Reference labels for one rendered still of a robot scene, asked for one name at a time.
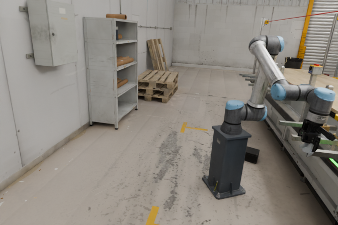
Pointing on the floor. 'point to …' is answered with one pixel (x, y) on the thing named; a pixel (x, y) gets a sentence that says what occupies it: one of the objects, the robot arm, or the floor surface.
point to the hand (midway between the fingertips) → (309, 154)
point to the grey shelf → (106, 47)
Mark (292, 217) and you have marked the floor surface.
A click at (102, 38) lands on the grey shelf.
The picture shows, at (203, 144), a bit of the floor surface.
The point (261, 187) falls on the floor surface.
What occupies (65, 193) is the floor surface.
